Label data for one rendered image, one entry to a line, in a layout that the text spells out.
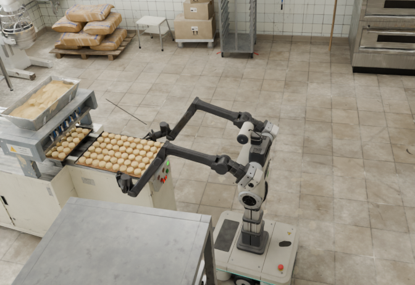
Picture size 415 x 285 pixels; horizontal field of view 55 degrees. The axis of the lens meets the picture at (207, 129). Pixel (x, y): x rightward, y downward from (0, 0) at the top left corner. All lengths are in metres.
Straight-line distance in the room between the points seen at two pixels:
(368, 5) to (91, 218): 4.64
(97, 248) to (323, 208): 2.80
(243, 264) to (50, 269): 1.98
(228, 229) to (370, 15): 3.38
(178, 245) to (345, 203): 2.82
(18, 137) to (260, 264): 1.91
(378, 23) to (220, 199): 3.09
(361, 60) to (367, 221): 2.64
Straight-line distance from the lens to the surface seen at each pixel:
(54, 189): 3.13
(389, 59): 5.80
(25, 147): 2.95
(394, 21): 5.58
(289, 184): 3.94
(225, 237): 3.16
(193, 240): 1.19
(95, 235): 1.27
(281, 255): 3.08
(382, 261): 3.53
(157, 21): 6.52
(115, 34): 6.78
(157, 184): 2.89
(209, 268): 1.41
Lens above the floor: 2.75
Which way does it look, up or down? 37 degrees down
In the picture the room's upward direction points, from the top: 4 degrees counter-clockwise
